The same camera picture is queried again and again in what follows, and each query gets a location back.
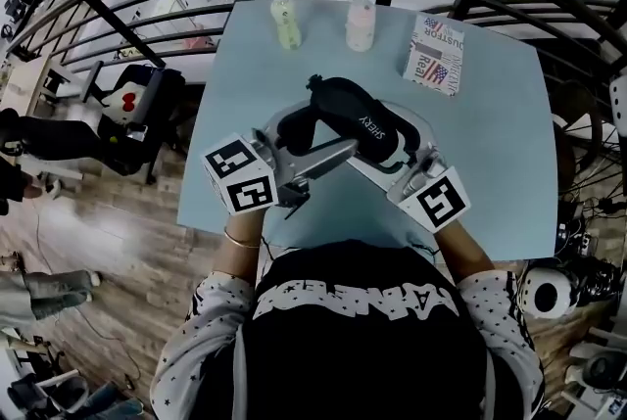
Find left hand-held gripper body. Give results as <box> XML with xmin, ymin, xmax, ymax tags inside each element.
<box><xmin>200</xmin><ymin>127</ymin><xmax>314</xmax><ymax>219</ymax></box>

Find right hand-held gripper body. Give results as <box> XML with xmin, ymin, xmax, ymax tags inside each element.
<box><xmin>385</xmin><ymin>141</ymin><xmax>471</xmax><ymax>233</ymax></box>

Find black glasses case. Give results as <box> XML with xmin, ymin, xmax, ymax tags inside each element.
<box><xmin>306</xmin><ymin>73</ymin><xmax>410</xmax><ymax>174</ymax></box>

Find person's right forearm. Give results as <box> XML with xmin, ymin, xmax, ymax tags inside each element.
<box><xmin>433</xmin><ymin>219</ymin><xmax>496</xmax><ymax>285</ymax></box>

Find person's left forearm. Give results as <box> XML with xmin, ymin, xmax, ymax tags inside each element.
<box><xmin>213</xmin><ymin>210</ymin><xmax>265</xmax><ymax>283</ymax></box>

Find newspaper print box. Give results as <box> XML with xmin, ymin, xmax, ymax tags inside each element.
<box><xmin>402</xmin><ymin>14</ymin><xmax>465</xmax><ymax>97</ymax></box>

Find black chair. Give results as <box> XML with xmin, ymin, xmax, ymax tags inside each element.
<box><xmin>95</xmin><ymin>63</ymin><xmax>186</xmax><ymax>184</ymax></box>

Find pale green plastic bottle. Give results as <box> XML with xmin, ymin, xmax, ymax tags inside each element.
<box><xmin>269</xmin><ymin>0</ymin><xmax>303</xmax><ymax>51</ymax></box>

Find pale pink plastic bottle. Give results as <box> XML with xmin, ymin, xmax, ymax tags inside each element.
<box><xmin>345</xmin><ymin>0</ymin><xmax>376</xmax><ymax>52</ymax></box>

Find white round device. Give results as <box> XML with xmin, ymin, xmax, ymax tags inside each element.
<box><xmin>518</xmin><ymin>266</ymin><xmax>574</xmax><ymax>319</ymax></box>

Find white cushion with red bow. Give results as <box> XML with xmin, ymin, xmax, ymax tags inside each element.
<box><xmin>100</xmin><ymin>82</ymin><xmax>147</xmax><ymax>121</ymax></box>

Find person's black printed shirt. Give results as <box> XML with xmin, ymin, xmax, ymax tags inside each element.
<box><xmin>151</xmin><ymin>241</ymin><xmax>545</xmax><ymax>420</ymax></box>

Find light wooden side table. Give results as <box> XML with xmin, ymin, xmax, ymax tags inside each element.
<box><xmin>9</xmin><ymin>58</ymin><xmax>74</xmax><ymax>106</ymax></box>

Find gold bracelet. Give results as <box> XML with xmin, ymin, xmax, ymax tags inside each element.
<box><xmin>223</xmin><ymin>226</ymin><xmax>261</xmax><ymax>251</ymax></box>

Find black cable bundle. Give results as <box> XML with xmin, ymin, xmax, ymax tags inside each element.
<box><xmin>555</xmin><ymin>192</ymin><xmax>627</xmax><ymax>257</ymax></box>

